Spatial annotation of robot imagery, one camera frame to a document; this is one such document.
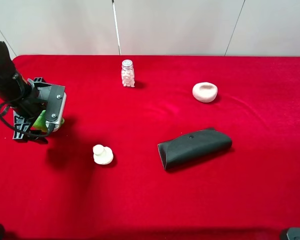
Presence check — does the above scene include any pink foam bowl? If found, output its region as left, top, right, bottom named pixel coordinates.
left=192, top=82, right=218, bottom=103

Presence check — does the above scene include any red velvet table cloth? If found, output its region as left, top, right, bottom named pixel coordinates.
left=0, top=55, right=300, bottom=240

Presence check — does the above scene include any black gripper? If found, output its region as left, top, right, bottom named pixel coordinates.
left=12, top=77, right=66, bottom=142

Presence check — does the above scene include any black glasses pouch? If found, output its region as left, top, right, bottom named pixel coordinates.
left=157, top=127, right=233, bottom=171

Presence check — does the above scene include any green lime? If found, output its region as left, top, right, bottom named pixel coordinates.
left=32, top=110, right=65, bottom=133

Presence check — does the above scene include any glass jar of white pills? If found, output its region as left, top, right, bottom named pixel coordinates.
left=121, top=59, right=135, bottom=88

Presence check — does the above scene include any white mushroom toy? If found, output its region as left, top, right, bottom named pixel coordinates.
left=92, top=144, right=114, bottom=165

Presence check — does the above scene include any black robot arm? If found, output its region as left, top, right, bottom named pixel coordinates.
left=0, top=40, right=67, bottom=144

